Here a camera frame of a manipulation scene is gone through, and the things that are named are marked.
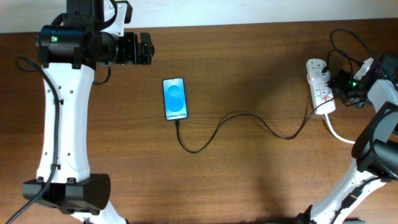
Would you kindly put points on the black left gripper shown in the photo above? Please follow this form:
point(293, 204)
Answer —
point(131, 55)

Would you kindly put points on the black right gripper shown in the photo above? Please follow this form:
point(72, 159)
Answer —
point(344, 77)

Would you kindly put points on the blue Samsung Galaxy smartphone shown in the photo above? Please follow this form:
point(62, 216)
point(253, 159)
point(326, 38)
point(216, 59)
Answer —
point(175, 99)

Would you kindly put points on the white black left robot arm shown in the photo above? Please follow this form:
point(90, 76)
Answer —
point(88, 34)

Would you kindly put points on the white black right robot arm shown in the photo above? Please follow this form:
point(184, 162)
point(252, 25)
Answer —
point(374, 162)

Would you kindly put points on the white USB charger plug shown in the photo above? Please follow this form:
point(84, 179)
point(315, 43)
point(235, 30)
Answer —
point(316, 76)

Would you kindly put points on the white power strip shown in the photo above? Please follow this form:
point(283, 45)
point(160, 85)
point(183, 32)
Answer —
point(322, 95)

